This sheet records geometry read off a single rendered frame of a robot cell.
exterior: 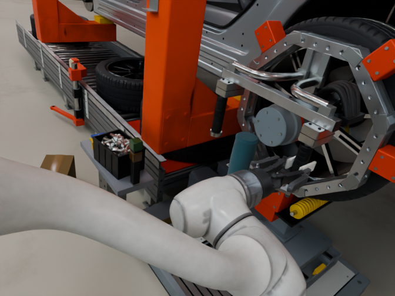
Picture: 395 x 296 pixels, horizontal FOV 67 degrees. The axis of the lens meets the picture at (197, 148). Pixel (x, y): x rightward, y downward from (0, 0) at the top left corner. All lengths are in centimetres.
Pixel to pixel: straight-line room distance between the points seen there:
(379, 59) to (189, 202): 64
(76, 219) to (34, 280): 122
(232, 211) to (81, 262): 112
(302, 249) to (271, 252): 98
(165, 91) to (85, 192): 87
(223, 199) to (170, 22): 72
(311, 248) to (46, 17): 261
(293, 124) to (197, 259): 63
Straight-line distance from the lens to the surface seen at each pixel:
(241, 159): 113
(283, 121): 94
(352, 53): 97
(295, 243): 152
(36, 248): 170
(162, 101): 121
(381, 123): 96
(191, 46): 120
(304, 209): 121
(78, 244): 167
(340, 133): 114
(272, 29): 114
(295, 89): 86
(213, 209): 57
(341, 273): 172
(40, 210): 35
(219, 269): 45
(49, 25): 299
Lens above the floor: 125
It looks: 31 degrees down
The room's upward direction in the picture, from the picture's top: 9 degrees clockwise
